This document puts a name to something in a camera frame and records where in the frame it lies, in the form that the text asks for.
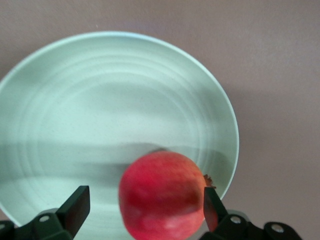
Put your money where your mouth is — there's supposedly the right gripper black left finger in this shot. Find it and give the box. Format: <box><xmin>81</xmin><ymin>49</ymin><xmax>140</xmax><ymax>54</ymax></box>
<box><xmin>0</xmin><ymin>185</ymin><xmax>91</xmax><ymax>240</ymax></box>

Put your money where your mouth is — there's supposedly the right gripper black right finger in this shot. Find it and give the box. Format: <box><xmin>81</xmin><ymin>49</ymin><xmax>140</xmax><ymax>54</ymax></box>
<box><xmin>199</xmin><ymin>186</ymin><xmax>301</xmax><ymax>240</ymax></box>

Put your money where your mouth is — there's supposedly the red pomegranate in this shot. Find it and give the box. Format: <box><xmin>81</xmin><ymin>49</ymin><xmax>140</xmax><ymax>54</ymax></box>
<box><xmin>117</xmin><ymin>151</ymin><xmax>217</xmax><ymax>240</ymax></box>

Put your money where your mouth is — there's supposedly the light green plate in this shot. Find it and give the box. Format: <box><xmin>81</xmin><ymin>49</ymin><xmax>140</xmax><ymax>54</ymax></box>
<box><xmin>0</xmin><ymin>30</ymin><xmax>240</xmax><ymax>240</ymax></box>

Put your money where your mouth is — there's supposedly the brown table cover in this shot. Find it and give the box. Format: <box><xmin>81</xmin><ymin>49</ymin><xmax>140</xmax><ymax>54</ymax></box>
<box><xmin>0</xmin><ymin>0</ymin><xmax>320</xmax><ymax>240</ymax></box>

